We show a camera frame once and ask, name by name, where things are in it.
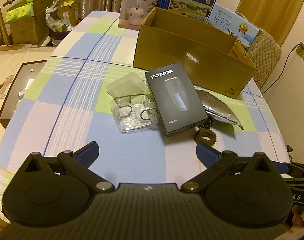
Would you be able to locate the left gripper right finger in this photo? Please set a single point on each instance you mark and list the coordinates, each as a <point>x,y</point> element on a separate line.
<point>217,163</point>

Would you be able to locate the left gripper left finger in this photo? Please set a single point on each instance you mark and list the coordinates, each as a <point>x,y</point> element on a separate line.
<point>77,166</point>

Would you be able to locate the right hand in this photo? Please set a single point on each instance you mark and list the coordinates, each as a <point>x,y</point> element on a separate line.
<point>302,216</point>

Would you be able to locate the brown hair scrunchie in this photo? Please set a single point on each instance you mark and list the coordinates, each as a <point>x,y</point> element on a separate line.
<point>206,136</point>

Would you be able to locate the checkered bed sheet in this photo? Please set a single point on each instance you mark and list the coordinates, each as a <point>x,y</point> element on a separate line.
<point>67,106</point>

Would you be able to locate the silver foil pouch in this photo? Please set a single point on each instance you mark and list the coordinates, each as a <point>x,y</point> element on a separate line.
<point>217,110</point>

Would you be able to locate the black shaver box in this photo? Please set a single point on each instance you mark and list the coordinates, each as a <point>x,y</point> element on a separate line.
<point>177,103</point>

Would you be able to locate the clear plastic packaging with hooks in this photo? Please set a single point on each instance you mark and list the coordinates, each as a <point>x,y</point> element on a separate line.
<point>132,107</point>

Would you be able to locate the open brown cardboard box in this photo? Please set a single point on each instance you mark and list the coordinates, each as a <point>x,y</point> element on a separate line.
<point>213,59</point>

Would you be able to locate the black tray box on floor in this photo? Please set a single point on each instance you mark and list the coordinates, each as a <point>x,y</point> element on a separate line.
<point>22,81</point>

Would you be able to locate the quilted beige chair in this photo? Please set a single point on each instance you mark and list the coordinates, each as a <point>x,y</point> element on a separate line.
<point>265,53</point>

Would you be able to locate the light blue milk carton box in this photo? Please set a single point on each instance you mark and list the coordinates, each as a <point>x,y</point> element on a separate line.
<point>234,25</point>

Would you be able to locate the white trash bag pile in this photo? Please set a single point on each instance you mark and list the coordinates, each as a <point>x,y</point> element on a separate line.
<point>61,17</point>

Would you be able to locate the cardboard box with green tissues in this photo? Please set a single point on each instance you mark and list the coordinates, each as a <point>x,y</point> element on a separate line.
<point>23,21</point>

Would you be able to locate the white humidifier box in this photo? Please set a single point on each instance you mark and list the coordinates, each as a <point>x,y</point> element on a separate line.
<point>133,12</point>

